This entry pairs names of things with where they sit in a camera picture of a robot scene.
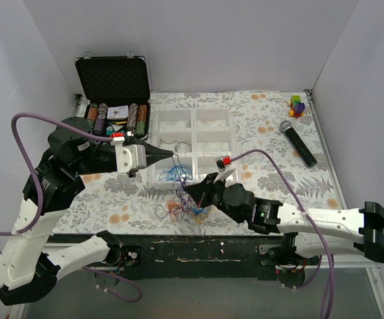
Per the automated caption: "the purple wire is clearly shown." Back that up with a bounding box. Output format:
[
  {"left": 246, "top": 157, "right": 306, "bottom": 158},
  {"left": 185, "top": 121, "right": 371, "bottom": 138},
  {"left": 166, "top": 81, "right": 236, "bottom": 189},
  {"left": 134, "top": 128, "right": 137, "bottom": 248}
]
[{"left": 171, "top": 154, "right": 193, "bottom": 213}]

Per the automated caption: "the colourful wire bundle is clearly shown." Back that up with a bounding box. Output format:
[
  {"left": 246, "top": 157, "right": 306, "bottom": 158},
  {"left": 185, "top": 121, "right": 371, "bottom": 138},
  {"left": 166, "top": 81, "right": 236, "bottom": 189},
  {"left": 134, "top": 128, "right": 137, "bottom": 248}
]
[{"left": 154, "top": 185, "right": 213, "bottom": 227}]

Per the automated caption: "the brown wire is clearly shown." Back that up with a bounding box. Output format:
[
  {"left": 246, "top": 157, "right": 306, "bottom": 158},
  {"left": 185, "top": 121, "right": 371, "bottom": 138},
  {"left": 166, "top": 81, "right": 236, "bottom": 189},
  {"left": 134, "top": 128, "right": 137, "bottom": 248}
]
[{"left": 158, "top": 139, "right": 192, "bottom": 154}]

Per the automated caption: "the blue wire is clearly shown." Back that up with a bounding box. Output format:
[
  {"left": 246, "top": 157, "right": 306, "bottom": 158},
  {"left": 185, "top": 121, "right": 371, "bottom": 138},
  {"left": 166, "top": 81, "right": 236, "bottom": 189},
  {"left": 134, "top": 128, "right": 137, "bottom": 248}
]
[{"left": 158, "top": 164, "right": 195, "bottom": 183}]

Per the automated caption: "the white compartment tray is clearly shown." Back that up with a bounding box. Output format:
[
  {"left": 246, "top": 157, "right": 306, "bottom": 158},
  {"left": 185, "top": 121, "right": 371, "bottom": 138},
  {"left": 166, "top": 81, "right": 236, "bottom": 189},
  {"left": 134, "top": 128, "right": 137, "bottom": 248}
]
[{"left": 148, "top": 108, "right": 237, "bottom": 190}]

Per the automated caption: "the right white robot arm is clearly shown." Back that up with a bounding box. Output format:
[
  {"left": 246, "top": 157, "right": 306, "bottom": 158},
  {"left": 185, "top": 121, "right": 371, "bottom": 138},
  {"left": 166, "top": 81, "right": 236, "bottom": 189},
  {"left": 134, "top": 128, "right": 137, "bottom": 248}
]
[{"left": 185, "top": 173, "right": 384, "bottom": 265}]

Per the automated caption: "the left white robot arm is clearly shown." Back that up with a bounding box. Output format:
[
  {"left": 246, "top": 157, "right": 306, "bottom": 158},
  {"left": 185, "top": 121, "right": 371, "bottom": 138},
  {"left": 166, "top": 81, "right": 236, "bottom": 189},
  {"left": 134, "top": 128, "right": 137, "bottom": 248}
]
[{"left": 0, "top": 117, "right": 173, "bottom": 306}]

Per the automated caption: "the green poker chip stack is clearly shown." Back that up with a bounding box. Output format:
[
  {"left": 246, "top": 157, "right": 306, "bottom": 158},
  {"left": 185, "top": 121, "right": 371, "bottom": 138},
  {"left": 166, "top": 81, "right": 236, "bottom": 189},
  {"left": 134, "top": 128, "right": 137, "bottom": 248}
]
[{"left": 135, "top": 121, "right": 147, "bottom": 138}]

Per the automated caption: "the white playing card deck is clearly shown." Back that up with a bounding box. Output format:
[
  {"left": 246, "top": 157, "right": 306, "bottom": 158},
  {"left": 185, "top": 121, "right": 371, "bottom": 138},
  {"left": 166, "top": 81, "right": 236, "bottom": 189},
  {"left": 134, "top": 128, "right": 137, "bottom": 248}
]
[{"left": 107, "top": 105, "right": 129, "bottom": 120}]

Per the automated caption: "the orange poker chip stack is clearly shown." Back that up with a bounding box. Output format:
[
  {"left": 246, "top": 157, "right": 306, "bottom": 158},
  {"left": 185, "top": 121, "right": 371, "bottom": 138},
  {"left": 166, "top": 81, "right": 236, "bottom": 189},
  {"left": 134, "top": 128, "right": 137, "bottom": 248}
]
[{"left": 86, "top": 103, "right": 98, "bottom": 130}]

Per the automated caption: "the purple poker chip stack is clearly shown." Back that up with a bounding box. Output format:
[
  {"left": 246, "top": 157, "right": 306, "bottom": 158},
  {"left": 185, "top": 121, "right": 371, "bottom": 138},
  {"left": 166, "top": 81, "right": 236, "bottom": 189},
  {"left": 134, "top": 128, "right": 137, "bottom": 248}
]
[{"left": 93, "top": 103, "right": 108, "bottom": 136}]

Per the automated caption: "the black poker chip case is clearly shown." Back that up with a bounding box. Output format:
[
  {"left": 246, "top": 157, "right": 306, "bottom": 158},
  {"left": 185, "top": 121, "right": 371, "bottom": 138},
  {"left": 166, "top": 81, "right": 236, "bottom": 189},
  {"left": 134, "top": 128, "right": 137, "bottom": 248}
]
[{"left": 74, "top": 55, "right": 151, "bottom": 144}]

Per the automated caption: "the black handheld microphone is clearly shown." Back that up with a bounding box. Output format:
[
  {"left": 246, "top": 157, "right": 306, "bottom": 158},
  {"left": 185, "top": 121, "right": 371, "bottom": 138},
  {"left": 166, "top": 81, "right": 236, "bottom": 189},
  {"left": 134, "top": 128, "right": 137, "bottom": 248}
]
[{"left": 280, "top": 120, "right": 318, "bottom": 167}]

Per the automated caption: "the colourful toy block stack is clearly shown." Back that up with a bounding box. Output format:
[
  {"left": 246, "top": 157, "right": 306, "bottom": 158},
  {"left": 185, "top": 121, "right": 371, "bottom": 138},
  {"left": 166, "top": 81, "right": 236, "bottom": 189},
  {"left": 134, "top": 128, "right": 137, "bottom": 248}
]
[{"left": 287, "top": 95, "right": 306, "bottom": 118}]

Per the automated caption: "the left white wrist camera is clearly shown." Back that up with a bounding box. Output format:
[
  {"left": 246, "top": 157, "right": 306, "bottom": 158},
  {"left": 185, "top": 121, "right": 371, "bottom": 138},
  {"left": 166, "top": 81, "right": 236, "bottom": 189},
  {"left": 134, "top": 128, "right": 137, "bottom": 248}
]
[{"left": 111, "top": 132, "right": 147, "bottom": 174}]

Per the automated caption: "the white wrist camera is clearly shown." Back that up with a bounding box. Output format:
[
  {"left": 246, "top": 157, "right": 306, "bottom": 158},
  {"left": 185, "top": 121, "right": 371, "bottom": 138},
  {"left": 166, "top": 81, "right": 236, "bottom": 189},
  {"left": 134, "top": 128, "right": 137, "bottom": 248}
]
[
  {"left": 215, "top": 156, "right": 236, "bottom": 181},
  {"left": 111, "top": 132, "right": 147, "bottom": 174}
]

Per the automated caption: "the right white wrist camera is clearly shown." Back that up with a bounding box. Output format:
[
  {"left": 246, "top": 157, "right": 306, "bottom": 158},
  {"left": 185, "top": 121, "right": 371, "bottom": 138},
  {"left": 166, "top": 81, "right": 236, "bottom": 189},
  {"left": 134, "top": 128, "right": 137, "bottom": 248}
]
[{"left": 215, "top": 156, "right": 236, "bottom": 181}]

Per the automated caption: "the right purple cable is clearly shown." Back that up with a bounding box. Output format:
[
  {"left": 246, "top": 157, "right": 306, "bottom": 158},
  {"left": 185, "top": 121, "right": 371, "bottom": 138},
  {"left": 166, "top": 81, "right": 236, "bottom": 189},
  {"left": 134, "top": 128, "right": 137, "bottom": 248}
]
[{"left": 228, "top": 149, "right": 336, "bottom": 319}]

